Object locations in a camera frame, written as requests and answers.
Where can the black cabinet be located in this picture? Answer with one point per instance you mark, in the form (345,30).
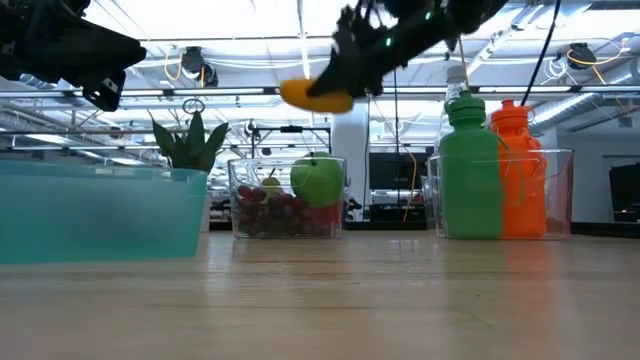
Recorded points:
(625,192)

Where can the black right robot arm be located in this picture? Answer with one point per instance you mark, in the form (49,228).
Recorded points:
(477,10)

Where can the small potted green plant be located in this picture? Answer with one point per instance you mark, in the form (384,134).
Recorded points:
(190,145)

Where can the red grape bunch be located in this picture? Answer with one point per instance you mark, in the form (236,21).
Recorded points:
(270,215)

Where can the clear plastic bin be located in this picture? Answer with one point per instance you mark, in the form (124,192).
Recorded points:
(250,170)
(561,200)

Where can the teal plastic bin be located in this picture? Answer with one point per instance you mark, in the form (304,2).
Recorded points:
(100,215)

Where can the green plastic squeeze bottle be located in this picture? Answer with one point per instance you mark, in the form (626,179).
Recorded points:
(470,180)

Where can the black metal rack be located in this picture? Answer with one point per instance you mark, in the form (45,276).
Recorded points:
(291,129)

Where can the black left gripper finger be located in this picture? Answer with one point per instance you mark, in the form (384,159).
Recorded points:
(110,50)
(107,92)

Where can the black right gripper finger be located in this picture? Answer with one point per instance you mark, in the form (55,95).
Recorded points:
(374,86)
(350,75)

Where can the orange plastic squeeze bottle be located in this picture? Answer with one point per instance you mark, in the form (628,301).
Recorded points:
(522,180)

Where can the black monitor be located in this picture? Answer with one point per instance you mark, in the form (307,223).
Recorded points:
(395,170)

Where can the clear bottle with white cap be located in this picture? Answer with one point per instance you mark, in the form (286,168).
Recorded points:
(456,75)

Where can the yellow orange mango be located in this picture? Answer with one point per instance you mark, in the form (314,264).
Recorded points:
(300,97)

